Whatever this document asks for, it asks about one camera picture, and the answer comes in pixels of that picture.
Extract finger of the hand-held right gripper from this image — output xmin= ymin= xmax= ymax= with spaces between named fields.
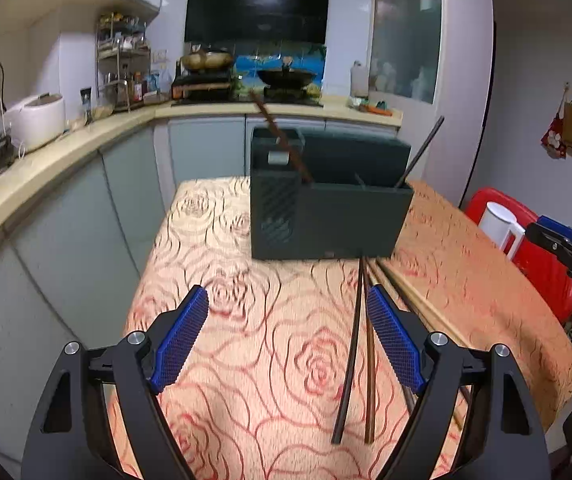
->
xmin=525 ymin=222 xmax=572 ymax=273
xmin=537 ymin=215 xmax=572 ymax=256

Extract black gas stove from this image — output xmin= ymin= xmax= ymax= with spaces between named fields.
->
xmin=263 ymin=87 xmax=324 ymax=106

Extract beige kitchen countertop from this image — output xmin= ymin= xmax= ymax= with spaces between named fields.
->
xmin=0 ymin=95 xmax=402 ymax=271

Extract red plastic stool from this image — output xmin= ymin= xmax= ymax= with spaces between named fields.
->
xmin=463 ymin=187 xmax=572 ymax=326

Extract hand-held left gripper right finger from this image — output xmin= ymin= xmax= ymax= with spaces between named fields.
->
xmin=364 ymin=284 xmax=552 ymax=480

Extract light wooden chopstick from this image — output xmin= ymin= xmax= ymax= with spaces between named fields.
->
xmin=391 ymin=262 xmax=469 ymax=406
xmin=383 ymin=262 xmax=467 ymax=431

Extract blue backsplash panel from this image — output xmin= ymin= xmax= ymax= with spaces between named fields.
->
xmin=235 ymin=42 xmax=327 ymax=93

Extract clear oil bottle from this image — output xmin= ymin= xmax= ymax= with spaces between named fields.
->
xmin=350 ymin=60 xmax=371 ymax=98

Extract metal spice rack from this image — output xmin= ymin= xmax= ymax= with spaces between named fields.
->
xmin=97 ymin=12 xmax=152 ymax=111

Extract white electric kettle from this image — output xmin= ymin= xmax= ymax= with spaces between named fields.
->
xmin=478 ymin=201 xmax=527 ymax=263

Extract black wok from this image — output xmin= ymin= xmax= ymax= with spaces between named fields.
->
xmin=257 ymin=57 xmax=317 ymax=88

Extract red floral hanging cloth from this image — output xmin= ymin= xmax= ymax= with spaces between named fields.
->
xmin=541 ymin=102 xmax=569 ymax=160

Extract black range hood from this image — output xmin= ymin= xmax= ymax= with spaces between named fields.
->
xmin=184 ymin=0 xmax=331 ymax=45

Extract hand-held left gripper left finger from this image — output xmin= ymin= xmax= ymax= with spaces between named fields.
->
xmin=21 ymin=284 xmax=210 ymax=480

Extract golden wok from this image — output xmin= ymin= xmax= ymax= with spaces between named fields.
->
xmin=181 ymin=50 xmax=235 ymax=72

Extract dark grey utensil holder box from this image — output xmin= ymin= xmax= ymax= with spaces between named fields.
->
xmin=249 ymin=127 xmax=413 ymax=261

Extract rose patterned orange tablecloth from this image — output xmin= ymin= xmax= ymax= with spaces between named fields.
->
xmin=111 ymin=177 xmax=572 ymax=480

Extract frosted glass window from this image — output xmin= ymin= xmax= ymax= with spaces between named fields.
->
xmin=370 ymin=0 xmax=442 ymax=103

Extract black chopstick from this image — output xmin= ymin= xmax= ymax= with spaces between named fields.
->
xmin=331 ymin=258 xmax=367 ymax=445
xmin=395 ymin=116 xmax=445 ymax=188

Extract white rice cooker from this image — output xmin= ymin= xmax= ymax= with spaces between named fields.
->
xmin=3 ymin=93 xmax=67 ymax=153

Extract grey base cabinets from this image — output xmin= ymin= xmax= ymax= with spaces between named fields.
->
xmin=0 ymin=115 xmax=397 ymax=431

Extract black induction cooker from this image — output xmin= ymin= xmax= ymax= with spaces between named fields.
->
xmin=171 ymin=71 xmax=234 ymax=102

